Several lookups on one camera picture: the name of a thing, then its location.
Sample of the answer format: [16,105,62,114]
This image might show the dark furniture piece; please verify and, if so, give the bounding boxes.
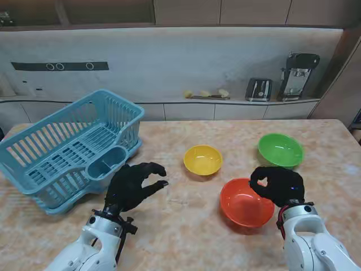
[349,108,361,142]

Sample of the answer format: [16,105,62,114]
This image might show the grey counter with drawers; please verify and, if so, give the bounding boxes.
[0,95,322,125]

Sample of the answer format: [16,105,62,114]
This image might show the black silver toaster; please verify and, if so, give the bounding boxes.
[244,77,273,102]

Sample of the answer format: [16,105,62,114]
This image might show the orange plastic bowl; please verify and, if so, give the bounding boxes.
[219,177,276,228]

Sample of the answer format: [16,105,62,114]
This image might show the black silver coffee machine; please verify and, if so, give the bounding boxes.
[276,50,320,102]

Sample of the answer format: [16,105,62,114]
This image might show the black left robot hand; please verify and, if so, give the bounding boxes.
[104,161,169,214]

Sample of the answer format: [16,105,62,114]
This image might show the light blue plastic dish rack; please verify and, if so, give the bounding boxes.
[0,89,146,216]

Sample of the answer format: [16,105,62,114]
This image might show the black wall socket rail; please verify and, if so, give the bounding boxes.
[10,61,109,71]

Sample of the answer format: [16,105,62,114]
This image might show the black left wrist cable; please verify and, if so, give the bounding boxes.
[114,220,127,265]

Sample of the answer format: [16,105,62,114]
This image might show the yellow plastic bowl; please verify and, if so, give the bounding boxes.
[183,145,223,176]

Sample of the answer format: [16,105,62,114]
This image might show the dark cutting board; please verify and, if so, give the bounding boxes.
[189,95,231,100]

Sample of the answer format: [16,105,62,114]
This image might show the wooden wall cabinets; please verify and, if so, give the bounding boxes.
[0,0,361,29]

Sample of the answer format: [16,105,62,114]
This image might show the red right wrist cable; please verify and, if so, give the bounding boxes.
[277,205,290,231]

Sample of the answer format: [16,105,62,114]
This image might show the small dark shelf item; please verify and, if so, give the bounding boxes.
[0,11,14,25]

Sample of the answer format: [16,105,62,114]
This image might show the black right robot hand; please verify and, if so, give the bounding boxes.
[249,166,306,209]

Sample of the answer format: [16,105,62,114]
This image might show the green plastic bowl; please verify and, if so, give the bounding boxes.
[258,133,305,169]

